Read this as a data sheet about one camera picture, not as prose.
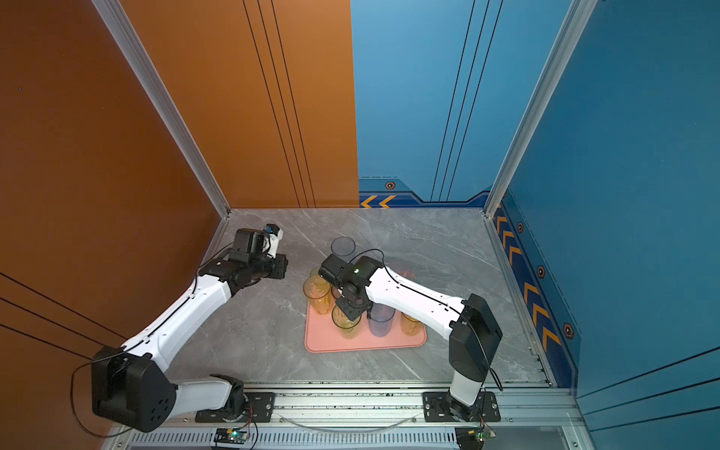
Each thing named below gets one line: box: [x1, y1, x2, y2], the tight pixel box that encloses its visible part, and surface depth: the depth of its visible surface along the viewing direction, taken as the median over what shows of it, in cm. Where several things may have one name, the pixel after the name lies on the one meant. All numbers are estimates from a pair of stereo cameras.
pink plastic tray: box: [304, 302, 427, 354], surface depth 87 cm
